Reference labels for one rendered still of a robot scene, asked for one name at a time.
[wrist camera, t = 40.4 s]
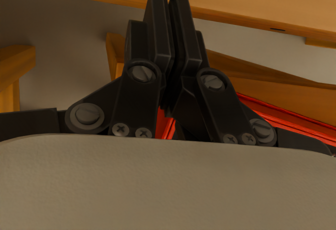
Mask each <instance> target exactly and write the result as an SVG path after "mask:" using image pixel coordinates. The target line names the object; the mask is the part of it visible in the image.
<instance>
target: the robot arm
mask: <svg viewBox="0 0 336 230"><path fill-rule="evenodd" d="M159 107H160V109H161V110H164V117H165V118H173V119H175V124H174V125H175V130H176V134H177V137H178V140H173V139H158V138H155V134H156V125H157V116H158V108H159ZM0 230H336V158H335V157H333V156H332V153H331V151H330V149H329V148H328V147H327V145H326V144H324V143H323V142H322V141H321V140H318V139H316V138H313V137H310V136H306V135H303V134H300V133H296V132H293V131H289V130H286V129H283V128H279V127H276V128H275V129H274V128H273V126H272V125H271V124H270V123H269V122H267V121H266V120H265V119H264V118H262V117H261V116H260V115H258V114H257V113H256V112H254V111H253V110H252V109H250V108H249V107H248V106H246V105H245V104H244V103H242V102H241V101H240V100H239V98H238V96H237V94H236V91H235V89H234V87H233V85H232V83H231V81H230V79H229V78H228V76H227V75H225V74H224V73H223V72H222V71H220V70H218V69H215V68H211V67H210V63H209V59H208V55H207V51H206V47H205V43H204V39H203V35H202V32H201V31H200V30H196V29H195V25H194V21H193V16H192V12H191V7H190V3H189V0H169V3H168V0H147V4H146V8H145V12H144V17H143V21H139V20H132V19H129V21H128V25H127V30H126V36H125V44H124V67H123V70H122V74H121V76H120V77H118V78H116V79H115V80H113V81H111V82H110V83H108V84H106V85H104V86H103V87H101V88H99V89H98V90H96V91H94V92H92V93H91V94H89V95H87V96H86V97H84V98H82V99H80V100H79V101H77V102H75V103H74V104H72V105H71V106H70V107H69V108H68V109H66V110H57V108H56V107H55V108H44V109H34V110H23V111H12V112H1V113H0Z"/></svg>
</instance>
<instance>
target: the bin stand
mask: <svg viewBox="0 0 336 230"><path fill-rule="evenodd" d="M105 47H106V53H107V59H108V65H109V71H110V77H111V81H113V80H115V79H117V78H118V77H120V76H122V72H123V68H124V49H125V38H124V37H123V36H122V35H121V34H117V33H110V32H107V34H106V43H105ZM206 52H207V57H208V61H209V65H210V67H211V68H214V69H217V70H220V71H221V72H223V73H224V74H225V75H227V76H228V78H229V80H230V81H231V83H232V86H233V88H234V90H235V91H236V92H238V93H241V94H243V95H246V96H249V97H252V98H255V99H258V100H261V101H263V102H266V103H269V104H272V105H275V106H278V107H281V108H283V109H286V110H289V111H292V112H295V113H298V114H301V115H303V116H306V117H309V118H312V119H315V120H318V121H321V122H323V123H326V124H329V125H332V126H335V127H336V84H329V83H321V82H316V81H312V80H309V79H306V78H302V77H299V76H296V75H292V74H289V73H286V72H282V71H279V70H276V69H272V68H269V67H266V66H262V65H259V64H256V63H252V62H249V61H246V60H242V59H239V58H236V57H232V56H229V55H226V54H222V53H219V52H216V51H212V50H209V49H206Z"/></svg>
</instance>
